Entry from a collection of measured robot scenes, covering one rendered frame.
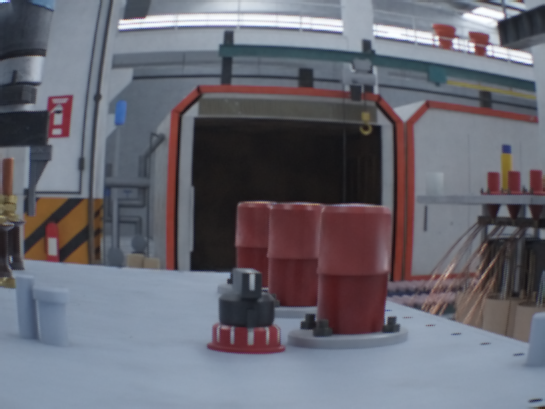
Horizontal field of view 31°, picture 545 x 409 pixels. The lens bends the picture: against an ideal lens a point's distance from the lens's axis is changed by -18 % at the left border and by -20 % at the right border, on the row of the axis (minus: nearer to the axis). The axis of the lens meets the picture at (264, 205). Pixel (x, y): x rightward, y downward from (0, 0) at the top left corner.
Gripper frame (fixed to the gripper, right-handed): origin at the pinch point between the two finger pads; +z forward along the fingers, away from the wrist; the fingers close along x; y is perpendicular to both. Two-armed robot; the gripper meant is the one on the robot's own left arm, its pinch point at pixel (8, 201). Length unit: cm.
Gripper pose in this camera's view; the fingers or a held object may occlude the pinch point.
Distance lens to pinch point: 155.3
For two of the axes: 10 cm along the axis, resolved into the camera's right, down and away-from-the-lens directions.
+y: -1.4, -0.1, 9.9
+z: -0.2, 10.0, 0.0
